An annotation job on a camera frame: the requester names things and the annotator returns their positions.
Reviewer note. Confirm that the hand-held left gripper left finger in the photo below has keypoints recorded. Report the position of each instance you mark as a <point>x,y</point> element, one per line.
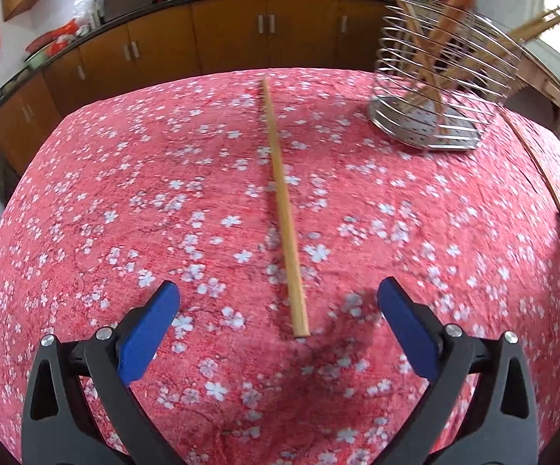
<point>149,334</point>

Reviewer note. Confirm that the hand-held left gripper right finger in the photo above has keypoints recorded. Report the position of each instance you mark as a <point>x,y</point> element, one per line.
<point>408,329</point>

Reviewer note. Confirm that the cream wooden side table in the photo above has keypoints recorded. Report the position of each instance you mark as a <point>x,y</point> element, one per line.
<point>546,87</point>

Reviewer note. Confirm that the red floral tablecloth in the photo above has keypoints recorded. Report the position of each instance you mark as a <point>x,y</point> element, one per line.
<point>164,179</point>

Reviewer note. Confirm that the brown lower kitchen cabinets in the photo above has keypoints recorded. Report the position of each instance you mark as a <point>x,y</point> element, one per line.
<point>231,34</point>

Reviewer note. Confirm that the red plastic bag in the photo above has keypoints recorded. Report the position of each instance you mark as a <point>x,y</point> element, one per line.
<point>62,34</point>

